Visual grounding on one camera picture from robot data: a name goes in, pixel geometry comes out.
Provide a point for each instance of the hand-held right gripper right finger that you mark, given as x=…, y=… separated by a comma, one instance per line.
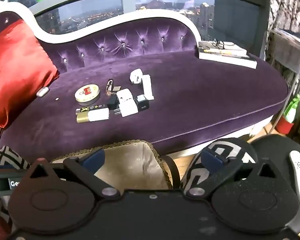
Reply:
x=213, y=160

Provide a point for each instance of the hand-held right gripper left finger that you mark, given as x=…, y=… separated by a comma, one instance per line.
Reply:
x=93, y=159

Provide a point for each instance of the cream lined woven basket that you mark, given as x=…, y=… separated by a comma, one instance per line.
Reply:
x=130, y=165

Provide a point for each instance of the white gold-capped tube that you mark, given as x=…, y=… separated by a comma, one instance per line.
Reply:
x=95, y=116

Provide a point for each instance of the black box gold print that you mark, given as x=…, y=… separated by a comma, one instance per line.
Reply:
x=90, y=109

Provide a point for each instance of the black plug charger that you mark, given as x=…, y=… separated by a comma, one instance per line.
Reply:
x=112, y=103

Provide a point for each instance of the white two-pin charger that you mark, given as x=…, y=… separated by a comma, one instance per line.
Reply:
x=128, y=108

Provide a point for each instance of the round tin red label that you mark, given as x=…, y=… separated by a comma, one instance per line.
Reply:
x=87, y=94

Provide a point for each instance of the small keyring charm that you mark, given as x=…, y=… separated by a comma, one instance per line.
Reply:
x=110, y=94

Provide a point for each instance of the black cube charger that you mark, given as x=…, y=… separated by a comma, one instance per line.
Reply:
x=141, y=104

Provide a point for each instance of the rose gold lipstick tube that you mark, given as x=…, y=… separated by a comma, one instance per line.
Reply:
x=110, y=85

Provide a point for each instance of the white travel adapter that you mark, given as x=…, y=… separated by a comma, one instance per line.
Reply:
x=147, y=87

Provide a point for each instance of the white three-pin plug charger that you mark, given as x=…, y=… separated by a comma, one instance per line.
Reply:
x=137, y=76

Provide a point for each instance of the black white patterned cushion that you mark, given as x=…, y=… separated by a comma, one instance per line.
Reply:
x=222, y=152
x=5, y=157

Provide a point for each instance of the black white patterned cushion left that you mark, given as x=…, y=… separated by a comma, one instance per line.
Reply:
x=5, y=157

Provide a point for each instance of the purple velvet tufted sofa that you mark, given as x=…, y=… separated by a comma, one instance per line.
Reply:
x=190, y=105

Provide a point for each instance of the red container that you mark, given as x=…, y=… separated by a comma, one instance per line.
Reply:
x=285, y=127

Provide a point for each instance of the small silver oblong case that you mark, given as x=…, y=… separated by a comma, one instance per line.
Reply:
x=42, y=91

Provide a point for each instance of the white oblong device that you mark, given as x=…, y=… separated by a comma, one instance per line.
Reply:
x=298, y=175

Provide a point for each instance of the green spray bottle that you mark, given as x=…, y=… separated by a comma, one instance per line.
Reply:
x=291, y=110

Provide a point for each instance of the thick white book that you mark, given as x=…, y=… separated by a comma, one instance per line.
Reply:
x=227, y=60

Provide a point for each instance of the white orange pen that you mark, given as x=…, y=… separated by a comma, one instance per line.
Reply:
x=222, y=52

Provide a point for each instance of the thin glossy book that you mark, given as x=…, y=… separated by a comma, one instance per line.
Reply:
x=237, y=48

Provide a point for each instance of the black round eyeglasses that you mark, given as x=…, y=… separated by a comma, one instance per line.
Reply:
x=221, y=44

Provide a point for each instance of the red satin cushion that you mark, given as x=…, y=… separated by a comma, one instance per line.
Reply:
x=15, y=67

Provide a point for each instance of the clear acrylic side table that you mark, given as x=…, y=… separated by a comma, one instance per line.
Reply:
x=290, y=52

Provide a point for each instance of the large glass window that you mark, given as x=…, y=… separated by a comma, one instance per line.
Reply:
x=165, y=7

